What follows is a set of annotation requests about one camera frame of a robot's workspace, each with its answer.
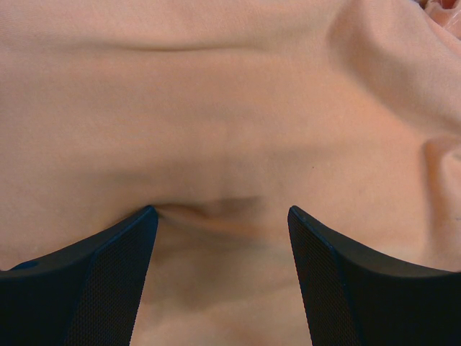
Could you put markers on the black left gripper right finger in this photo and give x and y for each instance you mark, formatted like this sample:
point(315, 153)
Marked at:
point(355, 295)

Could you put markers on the orange t-shirt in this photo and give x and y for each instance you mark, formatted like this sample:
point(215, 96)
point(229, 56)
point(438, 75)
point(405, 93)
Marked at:
point(222, 115)

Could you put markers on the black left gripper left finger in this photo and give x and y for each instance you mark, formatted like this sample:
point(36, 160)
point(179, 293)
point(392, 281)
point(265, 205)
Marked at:
point(87, 293)

